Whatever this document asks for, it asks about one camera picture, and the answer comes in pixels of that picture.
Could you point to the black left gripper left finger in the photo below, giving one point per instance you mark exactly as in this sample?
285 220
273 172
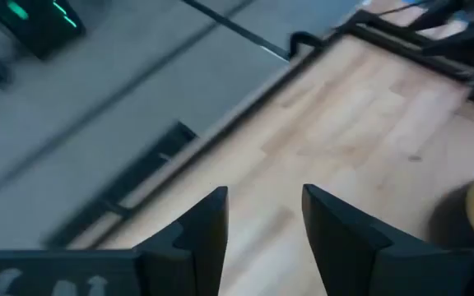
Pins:
204 246

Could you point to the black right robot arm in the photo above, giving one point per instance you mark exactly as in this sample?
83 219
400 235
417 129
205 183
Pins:
467 41

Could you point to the black mug yellow inside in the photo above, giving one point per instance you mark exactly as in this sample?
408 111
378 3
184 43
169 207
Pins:
451 218

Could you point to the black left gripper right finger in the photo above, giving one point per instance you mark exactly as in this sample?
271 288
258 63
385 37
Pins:
352 255

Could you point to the black metal table frame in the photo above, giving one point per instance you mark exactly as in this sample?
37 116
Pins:
261 98

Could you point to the black computer tower with lights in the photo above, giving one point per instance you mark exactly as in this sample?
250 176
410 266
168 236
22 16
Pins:
39 24

